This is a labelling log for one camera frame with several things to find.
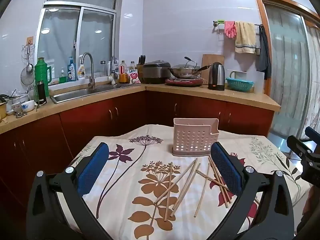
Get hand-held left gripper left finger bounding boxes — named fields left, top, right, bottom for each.
left=26, top=142, right=118, bottom=240

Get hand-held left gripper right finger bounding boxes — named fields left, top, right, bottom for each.
left=207, top=141, right=295, bottom=240

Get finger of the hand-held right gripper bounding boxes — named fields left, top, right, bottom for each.
left=287, top=135, right=316, bottom=161
left=305, top=127, right=320, bottom=153

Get pile of wooden chopsticks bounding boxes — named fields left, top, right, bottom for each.
left=154, top=156, right=232, bottom=222

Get pink perforated utensil holder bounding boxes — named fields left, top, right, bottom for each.
left=172, top=118, right=220, bottom=157

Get floral tablecloth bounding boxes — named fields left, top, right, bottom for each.
left=67, top=124, right=313, bottom=240

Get red-brown kitchen cabinets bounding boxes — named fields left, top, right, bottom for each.
left=0, top=90, right=275, bottom=205

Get beige kitchen countertop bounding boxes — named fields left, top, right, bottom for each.
left=0, top=82, right=282, bottom=134

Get stainless steel sink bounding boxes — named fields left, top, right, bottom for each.
left=50, top=84, right=143, bottom=104

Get wooden framed sliding door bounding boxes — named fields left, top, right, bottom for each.
left=253, top=0, right=320, bottom=153

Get white plastic container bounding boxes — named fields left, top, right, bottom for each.
left=246, top=70, right=266, bottom=94

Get teal plastic basket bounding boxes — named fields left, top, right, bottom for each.
left=226, top=77, right=254, bottom=92

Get white blue patterned bowl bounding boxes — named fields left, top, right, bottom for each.
left=21, top=100, right=35, bottom=113

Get dark grey cloth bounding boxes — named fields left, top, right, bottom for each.
left=256, top=25, right=272, bottom=80

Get black vacuum bottle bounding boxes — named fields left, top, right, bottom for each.
left=37, top=81, right=48, bottom=105

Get steel electric kettle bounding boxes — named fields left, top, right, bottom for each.
left=208, top=62, right=226, bottom=91

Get small steel faucet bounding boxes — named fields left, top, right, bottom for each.
left=110, top=56, right=119, bottom=85

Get white green mug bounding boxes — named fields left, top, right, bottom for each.
left=229, top=70, right=247, bottom=79

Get tall steel kitchen faucet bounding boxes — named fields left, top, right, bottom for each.
left=80, top=52, right=96, bottom=89

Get cooking oil bottle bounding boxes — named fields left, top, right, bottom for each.
left=119, top=60, right=129, bottom=84

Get white spray bottle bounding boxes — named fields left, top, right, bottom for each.
left=77, top=55, right=86, bottom=80

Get red induction cooker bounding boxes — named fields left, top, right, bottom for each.
left=164, top=77, right=204, bottom=88

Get blue dish soap bottle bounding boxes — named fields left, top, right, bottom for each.
left=67, top=56, right=77, bottom=82

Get pink snack bag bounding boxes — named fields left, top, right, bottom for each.
left=126, top=69, right=142, bottom=85

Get steel wok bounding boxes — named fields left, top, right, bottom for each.
left=168, top=64, right=212, bottom=79

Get wooden cutting board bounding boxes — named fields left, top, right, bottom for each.
left=201, top=54, right=225, bottom=80

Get wooden knife block with knives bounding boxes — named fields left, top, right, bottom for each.
left=136, top=54, right=147, bottom=81

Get green thermos flask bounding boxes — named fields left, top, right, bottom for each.
left=34, top=57, right=52, bottom=98

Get glass pot lid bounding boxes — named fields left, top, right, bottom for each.
left=184, top=57, right=198, bottom=69

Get metal mesh strainer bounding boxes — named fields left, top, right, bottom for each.
left=20, top=67, right=35, bottom=86

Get dark rice cooker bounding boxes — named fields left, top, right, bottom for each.
left=141, top=60, right=172, bottom=85

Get metal ladle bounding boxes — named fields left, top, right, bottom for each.
left=26, top=42, right=34, bottom=73

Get yellow striped towel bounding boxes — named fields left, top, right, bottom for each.
left=234, top=22, right=257, bottom=54

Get pink rubber glove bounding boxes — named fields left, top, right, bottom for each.
left=224, top=21, right=237, bottom=39

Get aluminium sliding window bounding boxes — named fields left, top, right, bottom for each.
left=35, top=0, right=124, bottom=81

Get metal towel rail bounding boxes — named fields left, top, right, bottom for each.
left=212, top=19, right=264, bottom=34

